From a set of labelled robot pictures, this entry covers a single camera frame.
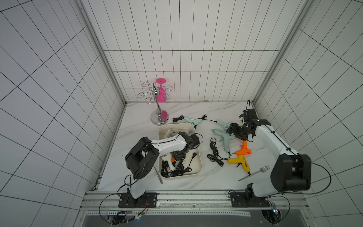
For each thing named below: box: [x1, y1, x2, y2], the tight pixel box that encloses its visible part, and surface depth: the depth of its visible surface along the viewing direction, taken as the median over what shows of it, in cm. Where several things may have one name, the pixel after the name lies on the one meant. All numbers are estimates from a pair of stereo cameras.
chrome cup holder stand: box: [136, 81, 174, 126], surface depth 96 cm
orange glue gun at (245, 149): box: [232, 140, 252, 155], surface depth 92 cm
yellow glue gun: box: [227, 154, 251, 173], surface depth 87 cm
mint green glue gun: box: [210, 128, 235, 153], surface depth 97 cm
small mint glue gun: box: [183, 116, 203, 127], surface depth 107 cm
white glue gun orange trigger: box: [161, 153, 176, 171], surface depth 82 cm
